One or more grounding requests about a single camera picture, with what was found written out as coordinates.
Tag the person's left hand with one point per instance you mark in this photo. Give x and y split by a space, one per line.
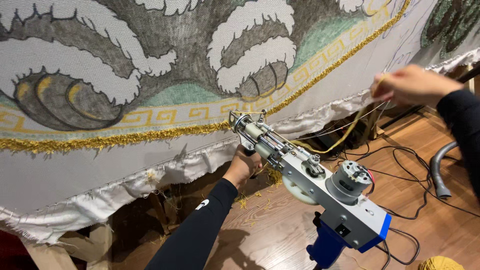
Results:
240 167

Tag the person's right hand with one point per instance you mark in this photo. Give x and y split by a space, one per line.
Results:
414 84

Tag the person's left fingers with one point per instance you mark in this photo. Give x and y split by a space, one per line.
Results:
253 162

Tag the person's right fingers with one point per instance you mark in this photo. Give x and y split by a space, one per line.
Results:
379 92

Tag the yellow yarn strand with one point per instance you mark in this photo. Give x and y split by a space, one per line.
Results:
347 133

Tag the grey and blue tufting gun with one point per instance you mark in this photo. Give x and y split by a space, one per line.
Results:
330 195

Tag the yellow yarn scraps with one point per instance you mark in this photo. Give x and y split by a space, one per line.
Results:
275 176

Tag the black metal pole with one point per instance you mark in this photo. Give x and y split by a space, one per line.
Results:
416 108

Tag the tufting cloth with dragon design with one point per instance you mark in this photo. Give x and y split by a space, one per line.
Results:
112 93

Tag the yellow yarn ball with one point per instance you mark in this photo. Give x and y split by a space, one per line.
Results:
440 264

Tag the wooden frame leg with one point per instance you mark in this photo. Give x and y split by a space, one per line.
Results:
71 247

